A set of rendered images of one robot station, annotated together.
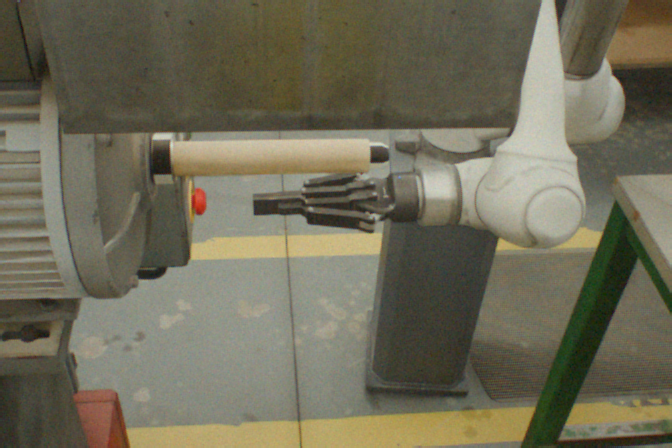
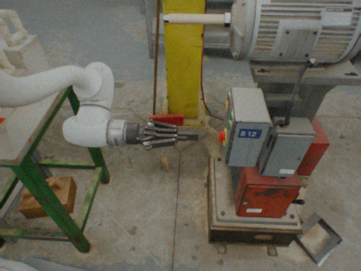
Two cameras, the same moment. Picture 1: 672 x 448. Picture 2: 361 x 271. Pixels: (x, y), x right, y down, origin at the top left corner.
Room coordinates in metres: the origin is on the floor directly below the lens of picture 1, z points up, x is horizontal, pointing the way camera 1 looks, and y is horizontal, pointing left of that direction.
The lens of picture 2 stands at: (1.41, 0.18, 1.57)
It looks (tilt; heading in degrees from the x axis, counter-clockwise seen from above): 46 degrees down; 191
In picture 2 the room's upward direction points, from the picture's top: straight up
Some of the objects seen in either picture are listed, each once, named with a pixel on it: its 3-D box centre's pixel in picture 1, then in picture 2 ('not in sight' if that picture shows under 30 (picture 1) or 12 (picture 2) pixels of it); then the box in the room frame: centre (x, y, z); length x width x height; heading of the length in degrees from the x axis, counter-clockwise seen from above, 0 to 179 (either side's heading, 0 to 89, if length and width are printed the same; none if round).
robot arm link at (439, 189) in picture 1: (433, 195); (119, 133); (0.87, -0.14, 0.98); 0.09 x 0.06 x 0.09; 9
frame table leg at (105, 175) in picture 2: not in sight; (91, 140); (0.49, -0.57, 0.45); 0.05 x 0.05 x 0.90; 8
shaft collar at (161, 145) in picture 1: (164, 159); (227, 20); (0.55, 0.16, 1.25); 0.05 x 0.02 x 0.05; 8
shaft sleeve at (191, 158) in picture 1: (272, 157); (196, 19); (0.57, 0.07, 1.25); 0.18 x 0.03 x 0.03; 98
